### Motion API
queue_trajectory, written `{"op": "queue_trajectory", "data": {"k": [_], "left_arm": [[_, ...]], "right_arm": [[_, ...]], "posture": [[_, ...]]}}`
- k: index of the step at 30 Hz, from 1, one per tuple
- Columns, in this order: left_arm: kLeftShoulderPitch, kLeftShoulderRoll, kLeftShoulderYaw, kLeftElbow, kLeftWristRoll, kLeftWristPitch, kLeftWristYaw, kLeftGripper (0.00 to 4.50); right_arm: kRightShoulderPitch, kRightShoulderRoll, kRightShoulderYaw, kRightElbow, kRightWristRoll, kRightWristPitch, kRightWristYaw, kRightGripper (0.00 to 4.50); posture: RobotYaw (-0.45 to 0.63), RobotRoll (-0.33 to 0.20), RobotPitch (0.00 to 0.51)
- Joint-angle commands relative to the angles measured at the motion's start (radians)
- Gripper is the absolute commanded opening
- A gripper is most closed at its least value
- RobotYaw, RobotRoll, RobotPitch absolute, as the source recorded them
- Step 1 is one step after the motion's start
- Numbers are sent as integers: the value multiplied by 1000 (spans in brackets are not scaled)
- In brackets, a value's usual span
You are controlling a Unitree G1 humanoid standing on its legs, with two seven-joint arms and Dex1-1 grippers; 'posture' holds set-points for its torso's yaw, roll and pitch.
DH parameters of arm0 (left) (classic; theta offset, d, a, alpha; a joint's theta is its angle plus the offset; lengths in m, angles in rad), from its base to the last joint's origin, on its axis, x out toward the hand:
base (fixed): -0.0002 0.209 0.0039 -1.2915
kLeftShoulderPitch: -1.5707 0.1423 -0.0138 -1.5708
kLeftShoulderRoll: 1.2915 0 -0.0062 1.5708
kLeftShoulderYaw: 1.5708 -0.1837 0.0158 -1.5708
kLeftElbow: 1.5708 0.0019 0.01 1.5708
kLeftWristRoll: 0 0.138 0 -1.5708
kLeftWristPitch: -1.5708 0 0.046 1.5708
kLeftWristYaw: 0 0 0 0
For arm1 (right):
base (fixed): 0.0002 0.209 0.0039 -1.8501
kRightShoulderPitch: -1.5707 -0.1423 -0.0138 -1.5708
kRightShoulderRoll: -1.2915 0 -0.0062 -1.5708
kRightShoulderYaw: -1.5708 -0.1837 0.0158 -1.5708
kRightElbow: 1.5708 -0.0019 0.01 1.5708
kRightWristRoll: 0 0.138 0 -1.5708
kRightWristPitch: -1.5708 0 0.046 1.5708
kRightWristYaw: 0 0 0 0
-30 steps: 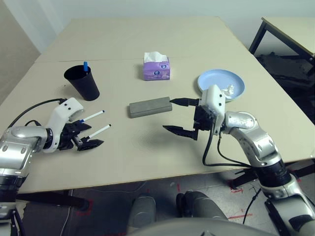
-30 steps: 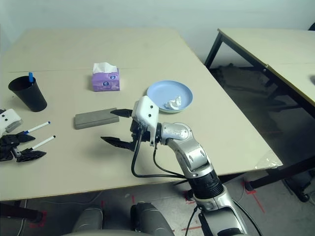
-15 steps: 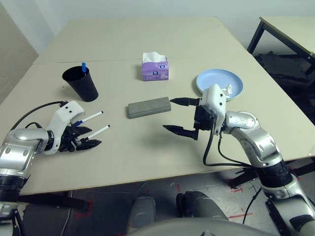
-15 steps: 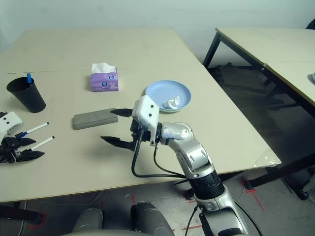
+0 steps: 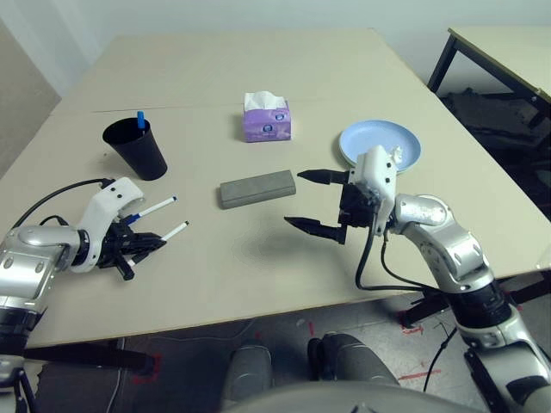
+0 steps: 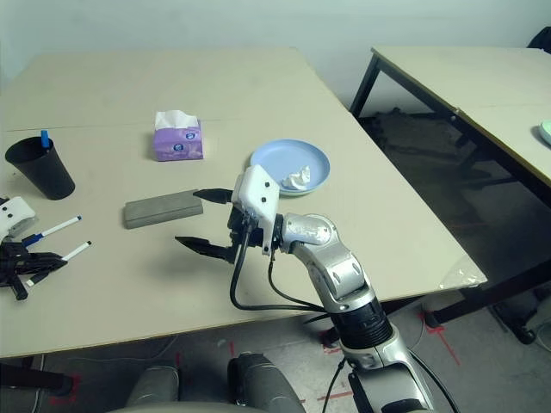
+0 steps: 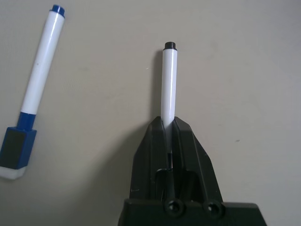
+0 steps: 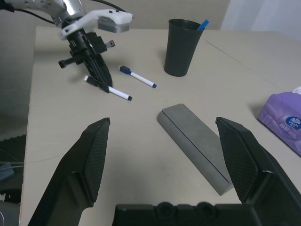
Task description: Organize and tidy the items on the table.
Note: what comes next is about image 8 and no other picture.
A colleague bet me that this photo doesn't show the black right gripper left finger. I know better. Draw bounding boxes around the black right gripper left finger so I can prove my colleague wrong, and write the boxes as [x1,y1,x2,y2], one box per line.
[28,117,111,226]

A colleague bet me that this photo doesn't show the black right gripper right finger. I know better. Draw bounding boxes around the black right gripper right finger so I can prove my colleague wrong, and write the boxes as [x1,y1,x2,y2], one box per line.
[215,117,301,226]

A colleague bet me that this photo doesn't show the black plastic cup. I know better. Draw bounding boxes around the black plastic cup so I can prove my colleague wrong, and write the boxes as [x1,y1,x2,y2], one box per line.
[164,18,205,78]

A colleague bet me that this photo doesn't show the white marker black cap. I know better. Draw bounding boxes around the white marker black cap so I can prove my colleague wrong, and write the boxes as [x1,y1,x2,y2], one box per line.
[84,75,133,102]

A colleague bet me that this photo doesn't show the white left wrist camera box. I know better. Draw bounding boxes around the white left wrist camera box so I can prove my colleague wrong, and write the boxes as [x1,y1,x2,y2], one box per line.
[58,8,133,40]

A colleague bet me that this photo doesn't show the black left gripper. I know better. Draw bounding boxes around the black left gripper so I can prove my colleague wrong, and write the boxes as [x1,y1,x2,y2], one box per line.
[58,29,116,94]

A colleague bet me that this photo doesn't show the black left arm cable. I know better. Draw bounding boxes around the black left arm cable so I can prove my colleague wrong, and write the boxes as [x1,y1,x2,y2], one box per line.
[88,0,127,12]
[13,8,56,24]

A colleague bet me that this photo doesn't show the white marker blue cap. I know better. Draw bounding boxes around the white marker blue cap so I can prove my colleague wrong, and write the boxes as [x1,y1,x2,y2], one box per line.
[119,65,158,89]

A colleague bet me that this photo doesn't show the grey glasses case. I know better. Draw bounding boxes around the grey glasses case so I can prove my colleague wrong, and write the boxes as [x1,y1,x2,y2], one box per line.
[157,103,235,196]

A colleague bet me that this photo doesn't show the purple tissue box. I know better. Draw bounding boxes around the purple tissue box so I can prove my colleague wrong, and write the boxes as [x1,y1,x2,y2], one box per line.
[257,86,301,157]

